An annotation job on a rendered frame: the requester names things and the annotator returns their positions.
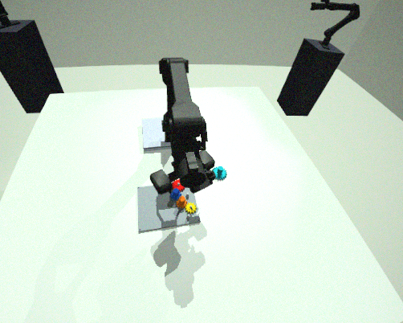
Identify blue gear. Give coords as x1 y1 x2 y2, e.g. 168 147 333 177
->
170 188 181 200

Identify red gear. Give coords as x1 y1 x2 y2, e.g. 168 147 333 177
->
172 179 185 192

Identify cyan gear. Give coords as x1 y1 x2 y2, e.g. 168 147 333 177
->
212 166 227 181

